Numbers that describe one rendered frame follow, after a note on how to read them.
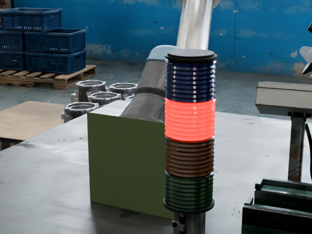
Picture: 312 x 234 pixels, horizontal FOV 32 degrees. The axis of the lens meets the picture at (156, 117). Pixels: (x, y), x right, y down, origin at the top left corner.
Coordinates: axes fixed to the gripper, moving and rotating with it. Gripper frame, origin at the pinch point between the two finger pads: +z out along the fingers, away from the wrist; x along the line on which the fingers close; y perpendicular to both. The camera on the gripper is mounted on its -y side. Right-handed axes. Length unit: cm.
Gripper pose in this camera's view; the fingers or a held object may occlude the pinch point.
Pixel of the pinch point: (311, 73)
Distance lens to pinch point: 151.0
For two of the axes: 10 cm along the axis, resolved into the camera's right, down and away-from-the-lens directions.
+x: 0.5, 2.4, -9.7
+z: -5.7, 8.0, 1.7
